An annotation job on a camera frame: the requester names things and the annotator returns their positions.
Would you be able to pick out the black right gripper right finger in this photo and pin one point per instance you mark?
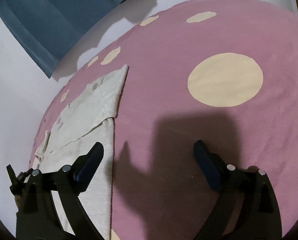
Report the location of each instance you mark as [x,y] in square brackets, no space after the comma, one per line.
[259,216]

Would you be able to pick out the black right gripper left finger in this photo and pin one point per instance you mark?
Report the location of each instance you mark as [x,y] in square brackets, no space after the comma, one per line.
[69,182]

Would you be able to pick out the light grey knit garment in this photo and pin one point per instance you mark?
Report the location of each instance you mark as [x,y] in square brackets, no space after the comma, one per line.
[82,123]

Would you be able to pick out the pink bedsheet with cream dots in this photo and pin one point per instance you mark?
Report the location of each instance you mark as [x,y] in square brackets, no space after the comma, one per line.
[221,71]

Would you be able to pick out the blue curtain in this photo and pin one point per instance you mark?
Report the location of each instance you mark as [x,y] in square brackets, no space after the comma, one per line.
[48,29]

